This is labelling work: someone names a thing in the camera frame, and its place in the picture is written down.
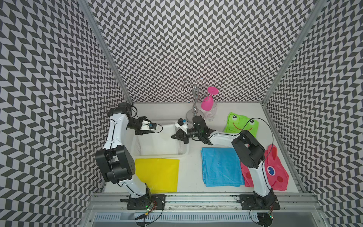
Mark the pink plastic wine glass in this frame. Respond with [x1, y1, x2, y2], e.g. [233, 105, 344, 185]
[201, 86, 219, 111]

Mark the green frog raincoat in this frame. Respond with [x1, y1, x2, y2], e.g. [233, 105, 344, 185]
[224, 112, 259, 138]

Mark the right aluminium corner post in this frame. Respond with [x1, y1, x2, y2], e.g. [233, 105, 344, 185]
[261, 0, 328, 106]

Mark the aluminium front rail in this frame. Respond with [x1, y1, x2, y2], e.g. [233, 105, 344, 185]
[84, 193, 323, 212]

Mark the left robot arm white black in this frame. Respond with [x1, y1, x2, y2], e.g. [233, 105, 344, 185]
[95, 102, 152, 200]

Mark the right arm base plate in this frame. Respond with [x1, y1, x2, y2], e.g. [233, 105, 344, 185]
[238, 194, 281, 211]

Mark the silver metal glass rack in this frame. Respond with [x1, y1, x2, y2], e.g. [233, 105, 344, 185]
[177, 78, 206, 124]

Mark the aluminium corner post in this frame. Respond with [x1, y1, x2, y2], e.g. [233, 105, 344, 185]
[261, 0, 328, 106]
[78, 0, 133, 104]

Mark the left aluminium corner post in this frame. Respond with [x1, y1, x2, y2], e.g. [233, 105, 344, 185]
[78, 0, 133, 104]

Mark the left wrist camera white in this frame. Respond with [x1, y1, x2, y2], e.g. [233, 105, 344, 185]
[140, 120, 157, 132]

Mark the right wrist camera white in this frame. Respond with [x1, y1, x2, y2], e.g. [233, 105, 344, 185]
[175, 118, 188, 133]

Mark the pink cartoon raincoat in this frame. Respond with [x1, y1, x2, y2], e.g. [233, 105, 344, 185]
[240, 144, 290, 192]

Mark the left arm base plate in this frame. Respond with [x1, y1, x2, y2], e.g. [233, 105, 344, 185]
[126, 194, 166, 211]

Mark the blue folded towel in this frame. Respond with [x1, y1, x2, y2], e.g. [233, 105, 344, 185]
[201, 148, 245, 187]

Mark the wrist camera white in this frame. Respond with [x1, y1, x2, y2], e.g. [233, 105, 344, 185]
[140, 120, 157, 132]
[175, 118, 188, 133]

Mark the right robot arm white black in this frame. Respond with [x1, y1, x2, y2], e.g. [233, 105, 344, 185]
[171, 115, 276, 206]

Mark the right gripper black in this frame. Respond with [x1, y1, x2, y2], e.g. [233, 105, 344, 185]
[171, 127, 201, 143]

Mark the clear wine glass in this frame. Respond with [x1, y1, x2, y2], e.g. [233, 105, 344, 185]
[205, 102, 217, 123]

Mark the white plastic perforated basket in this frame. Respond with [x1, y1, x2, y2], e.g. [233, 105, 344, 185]
[126, 120, 189, 159]

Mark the yellow raincoat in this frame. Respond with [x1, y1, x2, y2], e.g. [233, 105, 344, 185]
[135, 159, 180, 194]

